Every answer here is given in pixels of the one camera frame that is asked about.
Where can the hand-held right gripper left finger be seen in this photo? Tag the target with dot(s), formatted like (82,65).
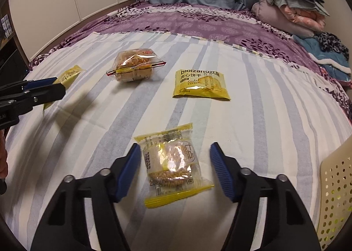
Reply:
(128,174)

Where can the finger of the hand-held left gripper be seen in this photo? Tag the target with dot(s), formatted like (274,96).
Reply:
(51,92)
(41,83)

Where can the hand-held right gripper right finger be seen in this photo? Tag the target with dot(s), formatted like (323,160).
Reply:
(225,174)

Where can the small yellow snack packet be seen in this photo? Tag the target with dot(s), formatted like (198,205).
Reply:
(70,74)

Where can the clear round cake packet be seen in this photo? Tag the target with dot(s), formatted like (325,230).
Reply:
(170,163)

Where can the clear fried twists packet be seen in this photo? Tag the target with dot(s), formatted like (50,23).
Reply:
(132,68)

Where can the yellow biscuit packet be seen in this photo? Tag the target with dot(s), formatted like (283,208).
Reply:
(200,86)

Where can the cream perforated plastic basket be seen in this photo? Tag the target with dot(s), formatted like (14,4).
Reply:
(334,198)

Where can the person's left hand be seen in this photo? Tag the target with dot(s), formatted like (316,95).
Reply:
(2,157)

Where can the dark wooden shelf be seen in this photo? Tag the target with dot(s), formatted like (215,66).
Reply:
(11,55)

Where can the blue fleece blanket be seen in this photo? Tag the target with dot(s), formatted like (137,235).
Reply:
(316,50)

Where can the purple floral bedsheet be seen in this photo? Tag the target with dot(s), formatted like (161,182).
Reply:
(192,22)

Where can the lilac folded quilt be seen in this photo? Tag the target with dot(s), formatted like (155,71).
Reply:
(269,14)

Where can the leopard print cloth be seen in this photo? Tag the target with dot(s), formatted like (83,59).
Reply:
(331,44)

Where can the pink folded quilt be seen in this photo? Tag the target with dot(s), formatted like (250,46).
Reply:
(305,18)

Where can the pale grey folded sheet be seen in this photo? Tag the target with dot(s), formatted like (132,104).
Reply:
(286,0)

